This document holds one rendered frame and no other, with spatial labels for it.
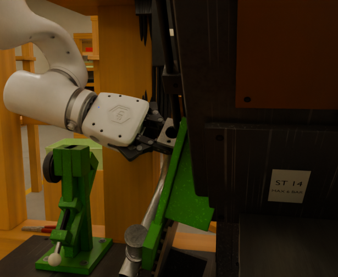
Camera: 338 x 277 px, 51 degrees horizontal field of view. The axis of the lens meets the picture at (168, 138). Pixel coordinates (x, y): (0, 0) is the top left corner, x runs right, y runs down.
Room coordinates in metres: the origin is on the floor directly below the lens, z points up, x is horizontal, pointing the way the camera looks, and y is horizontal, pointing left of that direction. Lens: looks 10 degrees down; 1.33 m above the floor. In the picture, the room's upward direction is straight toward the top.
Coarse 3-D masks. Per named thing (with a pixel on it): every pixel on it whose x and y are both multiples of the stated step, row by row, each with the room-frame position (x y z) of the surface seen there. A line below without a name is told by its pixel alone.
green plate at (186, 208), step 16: (176, 144) 0.49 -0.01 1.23; (176, 160) 0.49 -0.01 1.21; (176, 176) 0.51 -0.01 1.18; (192, 176) 0.50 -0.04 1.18; (176, 192) 0.51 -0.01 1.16; (192, 192) 0.50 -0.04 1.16; (160, 208) 0.50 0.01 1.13; (176, 208) 0.51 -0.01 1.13; (192, 208) 0.50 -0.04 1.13; (208, 208) 0.50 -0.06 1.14; (160, 224) 0.50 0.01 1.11; (192, 224) 0.50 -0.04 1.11; (208, 224) 0.50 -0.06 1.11
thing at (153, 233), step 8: (152, 224) 0.50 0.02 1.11; (152, 232) 0.49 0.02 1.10; (160, 232) 0.51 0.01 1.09; (144, 240) 0.48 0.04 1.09; (152, 240) 0.48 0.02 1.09; (144, 248) 0.48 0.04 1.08; (152, 248) 0.47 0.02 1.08; (144, 256) 0.50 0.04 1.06; (152, 256) 0.49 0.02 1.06; (144, 264) 0.52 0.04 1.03; (152, 264) 0.53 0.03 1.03
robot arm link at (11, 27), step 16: (0, 0) 0.54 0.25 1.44; (16, 0) 0.56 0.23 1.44; (0, 16) 0.55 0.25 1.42; (16, 16) 0.56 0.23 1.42; (32, 16) 0.60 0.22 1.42; (0, 32) 0.56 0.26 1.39; (16, 32) 0.57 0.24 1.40; (32, 32) 0.59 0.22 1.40; (48, 32) 0.63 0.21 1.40; (64, 32) 0.67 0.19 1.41; (0, 48) 0.58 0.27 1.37; (48, 48) 0.69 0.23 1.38; (64, 48) 0.69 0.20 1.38; (64, 64) 0.70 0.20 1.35; (80, 64) 0.71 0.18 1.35; (80, 80) 0.71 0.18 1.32
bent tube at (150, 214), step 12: (168, 120) 0.63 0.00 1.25; (168, 132) 0.63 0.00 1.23; (168, 144) 0.59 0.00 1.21; (168, 156) 0.65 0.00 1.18; (156, 192) 0.67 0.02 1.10; (156, 204) 0.65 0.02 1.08; (144, 216) 0.64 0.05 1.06; (132, 264) 0.56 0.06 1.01; (120, 276) 0.57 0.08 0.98; (132, 276) 0.55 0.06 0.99
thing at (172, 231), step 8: (168, 224) 0.55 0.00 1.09; (176, 224) 0.65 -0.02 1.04; (168, 232) 0.53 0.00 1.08; (160, 240) 0.53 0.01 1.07; (168, 240) 0.54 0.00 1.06; (160, 248) 0.54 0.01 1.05; (168, 248) 0.61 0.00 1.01; (160, 256) 0.53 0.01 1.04; (160, 264) 0.53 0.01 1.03; (152, 272) 0.54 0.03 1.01; (160, 272) 0.58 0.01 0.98
